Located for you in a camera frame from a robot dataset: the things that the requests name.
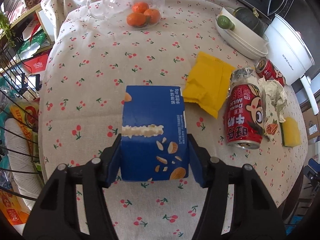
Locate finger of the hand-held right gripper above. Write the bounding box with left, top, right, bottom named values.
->
left=303, top=157, right=320, bottom=189

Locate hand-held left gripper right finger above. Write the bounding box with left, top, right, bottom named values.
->
left=187, top=133, right=287, bottom=240

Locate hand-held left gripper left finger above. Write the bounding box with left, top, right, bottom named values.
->
left=22, top=134, right=123, bottom=240

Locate blue biscuit box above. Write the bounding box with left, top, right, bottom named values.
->
left=120, top=85, right=190, bottom=182

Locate small red drink can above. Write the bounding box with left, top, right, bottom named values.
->
left=254, top=57, right=286, bottom=87

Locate yellow green sponge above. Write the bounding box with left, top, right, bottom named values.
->
left=279, top=116, right=302, bottom=147

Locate cardboard box with white label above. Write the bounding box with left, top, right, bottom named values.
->
left=301, top=100, right=320, bottom=143

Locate tall red milk can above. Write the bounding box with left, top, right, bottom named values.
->
left=224, top=66, right=267, bottom=150

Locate crumpled white wrapper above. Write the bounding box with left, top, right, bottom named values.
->
left=259, top=77, right=288, bottom=142

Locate yellow snack packet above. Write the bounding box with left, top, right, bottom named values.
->
left=182, top=51, right=235, bottom=119

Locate white paper towel roll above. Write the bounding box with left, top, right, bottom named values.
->
left=5, top=117, right=43, bottom=202

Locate yellow orange snack bag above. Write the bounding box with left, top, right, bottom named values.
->
left=10, top=105, right=39, bottom=155

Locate orange food package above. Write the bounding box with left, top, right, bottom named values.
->
left=0, top=190, right=30, bottom=227

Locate small lit light panel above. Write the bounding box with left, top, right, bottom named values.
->
left=26, top=75, right=40, bottom=89

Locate white electric pot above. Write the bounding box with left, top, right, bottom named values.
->
left=264, top=14, right=320, bottom=115

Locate white plate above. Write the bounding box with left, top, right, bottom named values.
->
left=225, top=36, right=268, bottom=59
left=217, top=25, right=269, bottom=55

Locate red gift box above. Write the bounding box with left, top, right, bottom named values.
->
left=24, top=52, right=50, bottom=73

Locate green plastic bag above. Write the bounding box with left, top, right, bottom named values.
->
left=19, top=29, right=54, bottom=55

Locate dark green squash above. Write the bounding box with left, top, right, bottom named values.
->
left=232, top=7, right=266, bottom=37

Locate wooden shelf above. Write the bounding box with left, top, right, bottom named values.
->
left=10, top=5, right=60, bottom=43

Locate green plant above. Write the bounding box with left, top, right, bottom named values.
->
left=0, top=11, right=15, bottom=48

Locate black wire rack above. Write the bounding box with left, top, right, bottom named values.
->
left=0, top=40, right=48, bottom=205

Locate white bowl green handle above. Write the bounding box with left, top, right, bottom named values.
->
left=216, top=6, right=269, bottom=48

